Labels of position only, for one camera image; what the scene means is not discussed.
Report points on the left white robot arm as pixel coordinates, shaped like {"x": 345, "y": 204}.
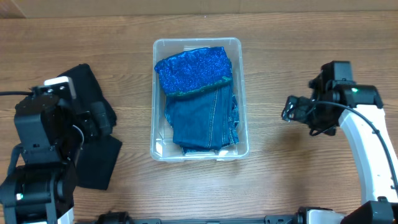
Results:
{"x": 66, "y": 142}

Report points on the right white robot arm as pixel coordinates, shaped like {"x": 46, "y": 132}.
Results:
{"x": 338, "y": 101}

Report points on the square black cloth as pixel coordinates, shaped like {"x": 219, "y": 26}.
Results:
{"x": 96, "y": 162}

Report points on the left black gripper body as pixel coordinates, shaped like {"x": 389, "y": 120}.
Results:
{"x": 94, "y": 121}

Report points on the long black folded cloth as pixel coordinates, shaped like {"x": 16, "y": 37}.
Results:
{"x": 88, "y": 89}

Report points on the blue denim jeans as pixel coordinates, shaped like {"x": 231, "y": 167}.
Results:
{"x": 206, "y": 121}

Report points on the sparkly blue cloth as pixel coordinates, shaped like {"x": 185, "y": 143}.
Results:
{"x": 194, "y": 71}

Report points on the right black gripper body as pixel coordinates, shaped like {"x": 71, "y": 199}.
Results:
{"x": 318, "y": 116}

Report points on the clear plastic storage bin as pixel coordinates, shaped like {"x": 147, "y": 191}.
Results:
{"x": 162, "y": 147}

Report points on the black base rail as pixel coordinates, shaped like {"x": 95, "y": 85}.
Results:
{"x": 124, "y": 218}

